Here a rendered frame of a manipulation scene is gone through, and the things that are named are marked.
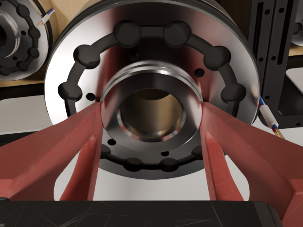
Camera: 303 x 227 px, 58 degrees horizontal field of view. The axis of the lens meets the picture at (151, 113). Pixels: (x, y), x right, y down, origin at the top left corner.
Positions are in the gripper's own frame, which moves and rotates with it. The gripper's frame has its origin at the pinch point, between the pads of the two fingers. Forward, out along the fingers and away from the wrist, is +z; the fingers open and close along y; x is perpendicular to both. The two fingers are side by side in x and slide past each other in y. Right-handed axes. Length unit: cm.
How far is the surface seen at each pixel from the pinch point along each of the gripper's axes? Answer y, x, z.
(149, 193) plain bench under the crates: 0, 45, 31
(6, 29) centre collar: 12.7, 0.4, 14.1
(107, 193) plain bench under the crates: 10, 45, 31
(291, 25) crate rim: -9.1, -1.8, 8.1
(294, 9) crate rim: -9.0, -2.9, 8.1
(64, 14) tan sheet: 8.6, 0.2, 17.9
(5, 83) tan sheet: 16.8, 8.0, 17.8
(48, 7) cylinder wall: 9.6, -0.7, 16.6
